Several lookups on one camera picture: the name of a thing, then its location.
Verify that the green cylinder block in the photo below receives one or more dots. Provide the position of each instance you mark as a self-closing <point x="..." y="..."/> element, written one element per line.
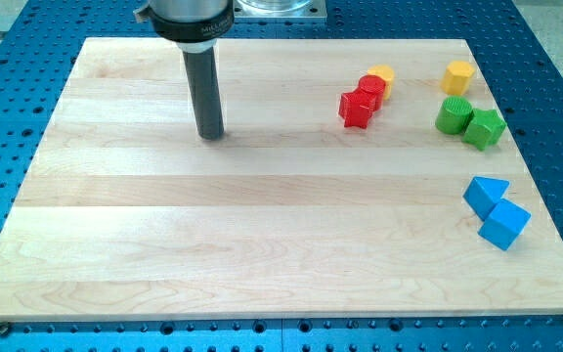
<point x="454" y="115"/>

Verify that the yellow hexagon block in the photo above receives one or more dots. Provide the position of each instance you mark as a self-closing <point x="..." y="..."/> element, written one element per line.
<point x="457" y="78"/>

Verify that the blue perforated table plate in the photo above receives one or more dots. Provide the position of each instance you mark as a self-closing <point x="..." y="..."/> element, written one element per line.
<point x="40" y="49"/>

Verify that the blue cube block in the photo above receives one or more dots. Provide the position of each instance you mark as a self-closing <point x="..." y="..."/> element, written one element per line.
<point x="504" y="224"/>

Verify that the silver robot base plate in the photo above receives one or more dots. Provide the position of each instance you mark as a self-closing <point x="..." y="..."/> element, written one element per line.
<point x="280" y="9"/>

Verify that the red star block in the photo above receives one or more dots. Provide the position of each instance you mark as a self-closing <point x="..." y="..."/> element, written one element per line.
<point x="356" y="108"/>

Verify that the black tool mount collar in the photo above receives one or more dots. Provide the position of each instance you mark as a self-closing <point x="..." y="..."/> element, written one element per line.
<point x="196" y="32"/>

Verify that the light wooden board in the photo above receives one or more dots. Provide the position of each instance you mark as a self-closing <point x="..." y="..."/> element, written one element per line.
<point x="126" y="214"/>

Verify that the blue triangle block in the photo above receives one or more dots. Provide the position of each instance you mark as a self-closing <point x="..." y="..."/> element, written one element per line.
<point x="483" y="193"/>

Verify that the red cylinder block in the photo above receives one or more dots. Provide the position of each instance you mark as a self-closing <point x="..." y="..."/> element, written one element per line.
<point x="375" y="86"/>

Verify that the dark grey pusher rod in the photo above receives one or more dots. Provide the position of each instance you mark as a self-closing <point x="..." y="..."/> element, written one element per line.
<point x="204" y="89"/>

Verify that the green star block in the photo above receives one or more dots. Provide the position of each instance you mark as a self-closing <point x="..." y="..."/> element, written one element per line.
<point x="484" y="129"/>

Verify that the yellow heart block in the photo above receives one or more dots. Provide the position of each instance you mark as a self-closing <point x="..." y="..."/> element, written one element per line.
<point x="387" y="74"/>

